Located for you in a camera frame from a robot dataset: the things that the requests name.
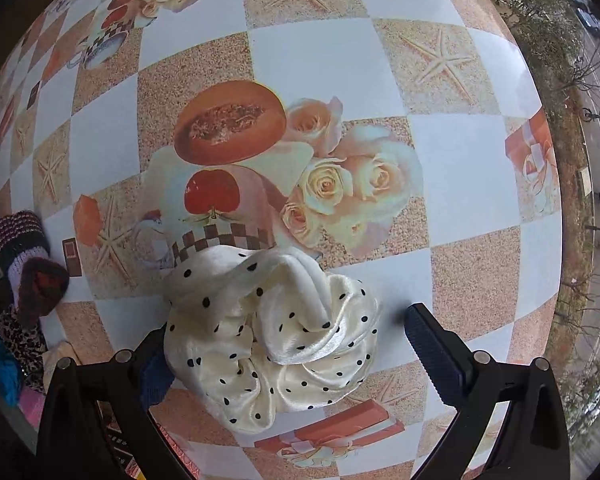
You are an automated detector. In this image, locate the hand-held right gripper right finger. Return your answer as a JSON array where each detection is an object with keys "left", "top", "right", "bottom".
[{"left": 404, "top": 302, "right": 573, "bottom": 480}]

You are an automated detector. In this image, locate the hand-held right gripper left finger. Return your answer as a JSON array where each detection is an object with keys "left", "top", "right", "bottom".
[{"left": 36, "top": 327, "right": 191, "bottom": 480}]

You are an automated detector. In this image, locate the leopard print scrunchie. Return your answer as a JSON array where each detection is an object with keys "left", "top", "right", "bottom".
[{"left": 0, "top": 307, "right": 48, "bottom": 391}]

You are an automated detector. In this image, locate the white polka dot scrunchie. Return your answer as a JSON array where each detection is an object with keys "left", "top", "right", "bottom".
[{"left": 162, "top": 246, "right": 381, "bottom": 433}]

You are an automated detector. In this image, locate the blue scrunchie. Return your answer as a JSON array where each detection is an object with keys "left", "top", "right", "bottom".
[{"left": 0, "top": 335, "right": 23, "bottom": 408}]

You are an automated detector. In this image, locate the pink soft item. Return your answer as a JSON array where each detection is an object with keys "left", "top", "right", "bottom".
[{"left": 17, "top": 390, "right": 46, "bottom": 431}]

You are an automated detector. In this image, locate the cream scrunchie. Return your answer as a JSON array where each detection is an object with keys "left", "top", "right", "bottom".
[{"left": 42, "top": 341, "right": 83, "bottom": 386}]

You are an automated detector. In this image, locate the brown fuzzy scrunchie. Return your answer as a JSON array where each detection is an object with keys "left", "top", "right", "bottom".
[{"left": 17, "top": 257, "right": 71, "bottom": 328}]

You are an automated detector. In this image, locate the checkered printed tablecloth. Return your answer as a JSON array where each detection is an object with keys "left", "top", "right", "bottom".
[{"left": 0, "top": 0, "right": 566, "bottom": 480}]

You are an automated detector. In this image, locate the striped knit scrunchie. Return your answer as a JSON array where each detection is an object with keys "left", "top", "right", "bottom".
[{"left": 0, "top": 211, "right": 51, "bottom": 281}]

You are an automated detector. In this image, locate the row of parked cars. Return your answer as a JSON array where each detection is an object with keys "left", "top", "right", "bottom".
[{"left": 542, "top": 0, "right": 600, "bottom": 86}]

